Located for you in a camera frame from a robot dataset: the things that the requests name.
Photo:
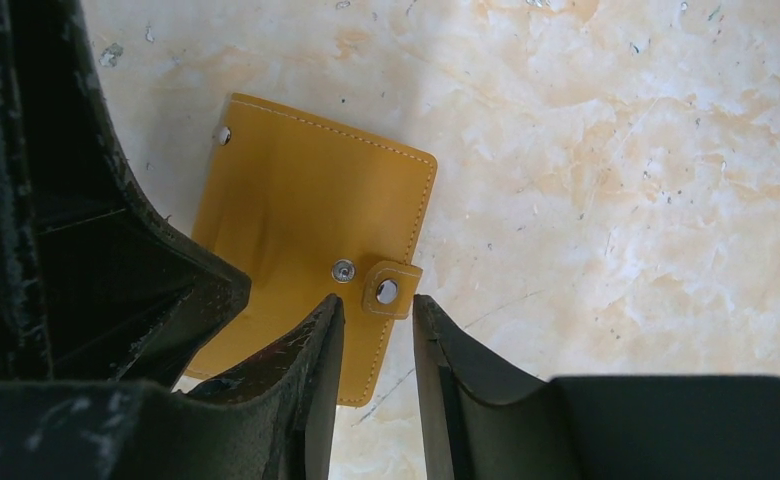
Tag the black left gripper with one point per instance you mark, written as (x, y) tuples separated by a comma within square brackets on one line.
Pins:
[(128, 296)]

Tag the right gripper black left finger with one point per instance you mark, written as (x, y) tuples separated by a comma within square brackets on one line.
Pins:
[(269, 417)]

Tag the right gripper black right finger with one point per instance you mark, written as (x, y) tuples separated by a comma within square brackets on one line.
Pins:
[(484, 418)]

